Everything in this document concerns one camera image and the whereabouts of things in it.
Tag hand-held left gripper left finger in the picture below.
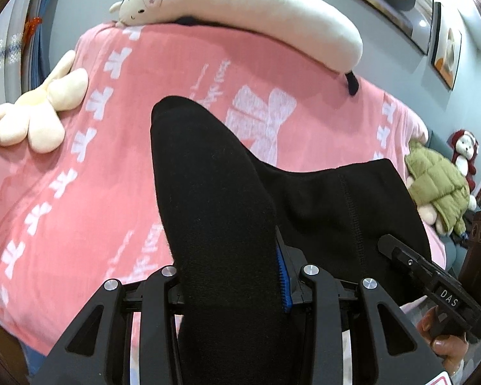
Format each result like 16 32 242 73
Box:
40 266 184 385

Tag light curtain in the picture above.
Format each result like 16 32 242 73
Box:
0 0 72 103

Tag long white cow plush pillow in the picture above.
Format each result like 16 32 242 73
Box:
109 0 364 97

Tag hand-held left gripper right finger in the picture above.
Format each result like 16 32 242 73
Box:
274 228 446 385

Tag black pants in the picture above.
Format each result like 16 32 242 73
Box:
150 95 433 385

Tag cream flower plush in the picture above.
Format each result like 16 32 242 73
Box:
0 50 90 154

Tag pink printed blanket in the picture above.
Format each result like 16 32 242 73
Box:
0 22 446 354

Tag teddy bear in red hood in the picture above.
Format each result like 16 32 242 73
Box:
449 129 480 194

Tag small framed wall picture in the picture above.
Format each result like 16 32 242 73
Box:
430 2 463 91

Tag person's right hand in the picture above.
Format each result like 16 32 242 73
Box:
418 308 472 374

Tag red curtain ornament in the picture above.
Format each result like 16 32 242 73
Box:
24 16 44 41

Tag plush toy in green jacket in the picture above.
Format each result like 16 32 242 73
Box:
405 140 478 238

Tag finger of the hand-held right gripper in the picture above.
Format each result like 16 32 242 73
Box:
377 234 437 286

